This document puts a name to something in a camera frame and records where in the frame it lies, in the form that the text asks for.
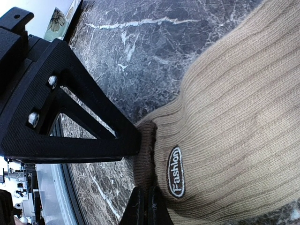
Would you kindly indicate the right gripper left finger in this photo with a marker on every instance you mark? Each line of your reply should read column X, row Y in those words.
column 53, row 112

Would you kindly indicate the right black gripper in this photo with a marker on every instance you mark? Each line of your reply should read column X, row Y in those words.
column 18, row 50

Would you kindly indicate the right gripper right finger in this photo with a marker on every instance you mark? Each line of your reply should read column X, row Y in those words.
column 146, row 208

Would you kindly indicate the tan brown sock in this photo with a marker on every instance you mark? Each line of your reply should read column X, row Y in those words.
column 228, row 147

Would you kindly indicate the floral patterned mat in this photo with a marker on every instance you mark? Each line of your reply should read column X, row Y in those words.
column 64, row 14

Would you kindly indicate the black front rail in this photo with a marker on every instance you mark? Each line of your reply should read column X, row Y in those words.
column 73, row 198

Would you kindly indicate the white slotted cable duct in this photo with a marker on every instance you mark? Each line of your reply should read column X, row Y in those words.
column 53, row 195

